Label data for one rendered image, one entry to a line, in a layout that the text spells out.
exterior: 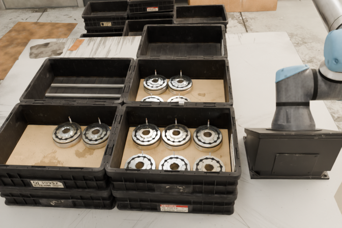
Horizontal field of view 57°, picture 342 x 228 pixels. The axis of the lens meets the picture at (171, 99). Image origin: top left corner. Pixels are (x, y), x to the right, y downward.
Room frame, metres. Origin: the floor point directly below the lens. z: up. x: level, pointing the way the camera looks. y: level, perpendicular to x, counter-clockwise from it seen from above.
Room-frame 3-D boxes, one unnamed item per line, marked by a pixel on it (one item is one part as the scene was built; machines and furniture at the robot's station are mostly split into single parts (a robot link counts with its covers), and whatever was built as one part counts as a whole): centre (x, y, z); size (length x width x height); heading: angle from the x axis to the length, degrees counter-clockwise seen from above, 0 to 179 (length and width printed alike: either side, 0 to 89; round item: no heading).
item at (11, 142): (0.74, 0.39, 0.87); 0.40 x 0.30 x 0.11; 84
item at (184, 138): (0.76, -0.01, 0.86); 0.10 x 0.10 x 0.01
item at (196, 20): (2.24, -0.26, 0.37); 0.40 x 0.30 x 0.45; 87
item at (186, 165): (0.62, 0.00, 0.86); 0.10 x 0.10 x 0.01
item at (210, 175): (0.69, -0.01, 0.92); 0.40 x 0.30 x 0.02; 84
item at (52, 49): (1.65, 0.73, 0.71); 0.22 x 0.19 x 0.01; 87
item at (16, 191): (0.74, 0.39, 0.76); 0.40 x 0.30 x 0.12; 84
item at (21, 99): (1.04, 0.36, 0.92); 0.40 x 0.30 x 0.02; 84
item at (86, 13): (2.68, 0.52, 0.31); 0.40 x 0.30 x 0.34; 87
